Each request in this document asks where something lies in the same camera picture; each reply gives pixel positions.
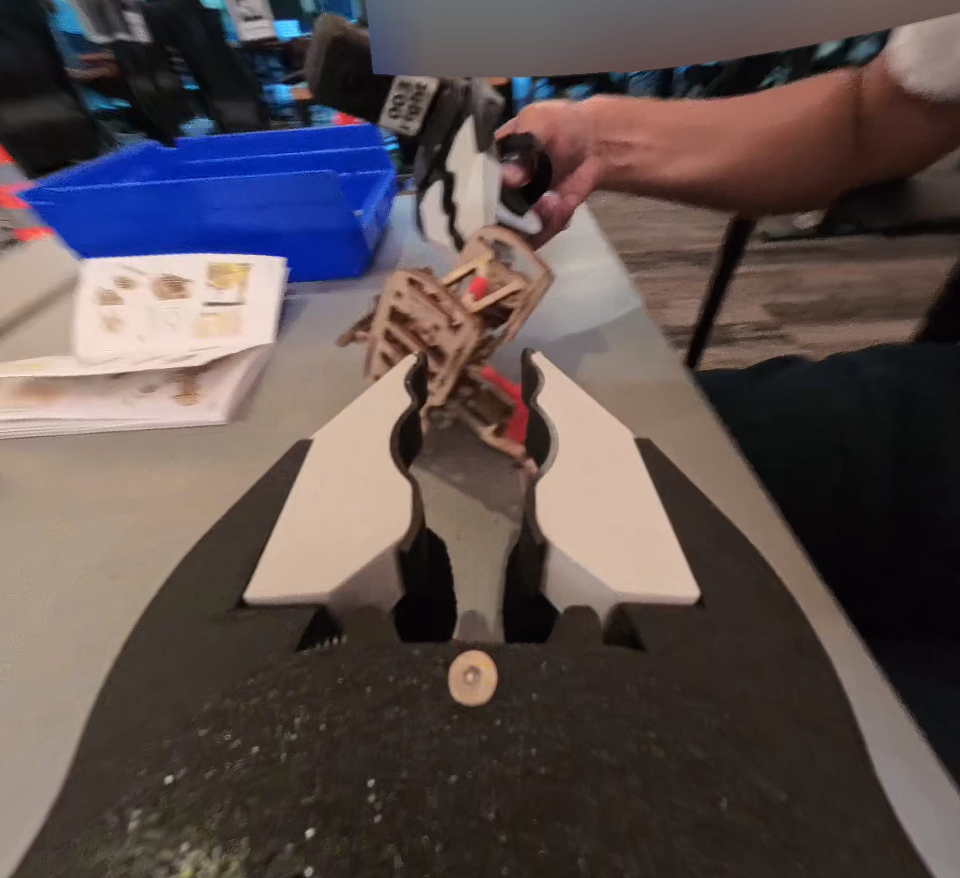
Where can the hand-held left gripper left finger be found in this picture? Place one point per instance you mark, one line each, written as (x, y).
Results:
(330, 518)

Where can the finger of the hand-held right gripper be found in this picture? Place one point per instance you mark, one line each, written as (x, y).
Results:
(480, 188)
(435, 215)

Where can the black floor stand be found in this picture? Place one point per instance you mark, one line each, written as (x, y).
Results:
(720, 293)

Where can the person's white shirt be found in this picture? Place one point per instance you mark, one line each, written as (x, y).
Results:
(930, 61)

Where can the person's right forearm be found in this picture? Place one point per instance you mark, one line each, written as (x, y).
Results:
(750, 143)

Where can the wooden model airplane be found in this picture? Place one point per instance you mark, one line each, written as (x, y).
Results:
(420, 323)

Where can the white instruction booklet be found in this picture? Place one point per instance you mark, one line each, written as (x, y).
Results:
(165, 308)

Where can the blue plastic bin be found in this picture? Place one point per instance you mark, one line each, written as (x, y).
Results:
(225, 218)

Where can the person's dark trousers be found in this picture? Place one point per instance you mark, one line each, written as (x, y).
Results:
(862, 481)

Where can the grey desk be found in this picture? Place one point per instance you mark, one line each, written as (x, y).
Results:
(112, 518)

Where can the person's right hand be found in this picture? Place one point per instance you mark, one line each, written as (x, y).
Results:
(570, 143)

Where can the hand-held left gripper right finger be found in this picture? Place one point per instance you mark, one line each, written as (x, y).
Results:
(615, 518)

